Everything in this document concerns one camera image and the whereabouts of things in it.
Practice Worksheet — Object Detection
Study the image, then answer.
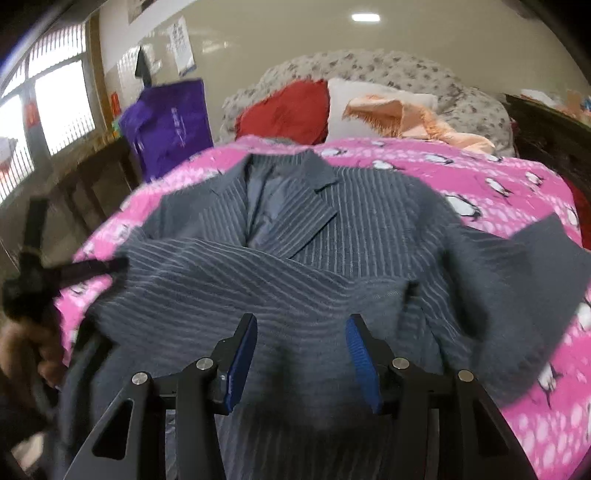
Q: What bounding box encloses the grey pinstriped suit jacket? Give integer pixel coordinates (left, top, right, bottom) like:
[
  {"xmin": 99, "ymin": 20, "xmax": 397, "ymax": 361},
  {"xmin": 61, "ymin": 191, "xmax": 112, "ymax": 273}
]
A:
[{"xmin": 52, "ymin": 151, "xmax": 590, "ymax": 479}]

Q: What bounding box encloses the person's left hand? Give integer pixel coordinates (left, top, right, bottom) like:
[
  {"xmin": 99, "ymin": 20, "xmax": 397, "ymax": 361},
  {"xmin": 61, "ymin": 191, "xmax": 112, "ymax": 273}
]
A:
[{"xmin": 1, "ymin": 317, "xmax": 66, "ymax": 391}]

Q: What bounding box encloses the pink penguin blanket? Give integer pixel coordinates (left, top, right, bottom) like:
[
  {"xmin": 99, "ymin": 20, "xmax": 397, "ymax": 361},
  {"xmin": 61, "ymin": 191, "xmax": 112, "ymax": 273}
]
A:
[{"xmin": 75, "ymin": 136, "xmax": 590, "ymax": 479}]

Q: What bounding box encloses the dark wooden side cabinet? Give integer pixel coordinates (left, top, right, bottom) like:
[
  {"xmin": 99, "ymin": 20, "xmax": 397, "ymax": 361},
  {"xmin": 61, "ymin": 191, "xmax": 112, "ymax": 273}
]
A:
[{"xmin": 1, "ymin": 138, "xmax": 140, "ymax": 277}]

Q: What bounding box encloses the window with grille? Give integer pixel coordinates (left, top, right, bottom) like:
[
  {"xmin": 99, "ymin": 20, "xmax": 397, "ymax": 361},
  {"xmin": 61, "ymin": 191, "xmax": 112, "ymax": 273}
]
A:
[{"xmin": 1, "ymin": 23, "xmax": 97, "ymax": 200}]

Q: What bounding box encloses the purple bag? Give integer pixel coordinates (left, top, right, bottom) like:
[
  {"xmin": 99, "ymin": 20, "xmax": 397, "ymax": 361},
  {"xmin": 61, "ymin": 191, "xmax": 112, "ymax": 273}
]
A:
[{"xmin": 118, "ymin": 79, "xmax": 213, "ymax": 183}]

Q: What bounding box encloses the dark carved wooden dresser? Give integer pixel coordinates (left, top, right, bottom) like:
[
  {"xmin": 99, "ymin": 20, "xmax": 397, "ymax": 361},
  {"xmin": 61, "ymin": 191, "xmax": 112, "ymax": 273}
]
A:
[{"xmin": 503, "ymin": 95, "xmax": 590, "ymax": 197}]

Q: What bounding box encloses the peach orange cloth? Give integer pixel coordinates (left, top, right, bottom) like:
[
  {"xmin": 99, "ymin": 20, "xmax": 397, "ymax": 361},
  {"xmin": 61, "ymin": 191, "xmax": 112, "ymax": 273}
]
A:
[{"xmin": 342, "ymin": 95, "xmax": 495, "ymax": 154}]

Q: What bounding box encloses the floral grey bedding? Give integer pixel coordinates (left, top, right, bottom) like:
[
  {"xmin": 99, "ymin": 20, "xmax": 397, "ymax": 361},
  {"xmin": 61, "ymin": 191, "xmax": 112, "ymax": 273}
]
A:
[{"xmin": 216, "ymin": 49, "xmax": 515, "ymax": 156}]

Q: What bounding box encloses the red pillow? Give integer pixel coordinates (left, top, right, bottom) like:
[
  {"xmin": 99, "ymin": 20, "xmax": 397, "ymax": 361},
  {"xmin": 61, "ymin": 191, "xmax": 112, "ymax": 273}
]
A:
[{"xmin": 235, "ymin": 80, "xmax": 329, "ymax": 145}]

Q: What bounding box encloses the white pillow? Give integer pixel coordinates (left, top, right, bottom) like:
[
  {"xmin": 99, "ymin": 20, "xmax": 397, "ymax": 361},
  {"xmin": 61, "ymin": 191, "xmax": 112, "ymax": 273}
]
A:
[{"xmin": 327, "ymin": 78, "xmax": 438, "ymax": 142}]

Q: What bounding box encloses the ceiling light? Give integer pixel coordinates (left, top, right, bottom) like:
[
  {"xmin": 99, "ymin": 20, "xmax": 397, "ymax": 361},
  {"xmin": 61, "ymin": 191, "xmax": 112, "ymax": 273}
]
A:
[{"xmin": 351, "ymin": 12, "xmax": 381, "ymax": 24}]

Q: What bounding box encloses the paper wall poster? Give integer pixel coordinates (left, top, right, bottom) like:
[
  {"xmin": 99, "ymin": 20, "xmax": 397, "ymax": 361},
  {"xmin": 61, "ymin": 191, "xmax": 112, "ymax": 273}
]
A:
[{"xmin": 168, "ymin": 17, "xmax": 196, "ymax": 77}]

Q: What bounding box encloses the framed wall picture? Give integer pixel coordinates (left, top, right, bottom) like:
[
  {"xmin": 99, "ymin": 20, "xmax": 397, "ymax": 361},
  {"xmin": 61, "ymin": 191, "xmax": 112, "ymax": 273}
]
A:
[{"xmin": 126, "ymin": 0, "xmax": 154, "ymax": 24}]

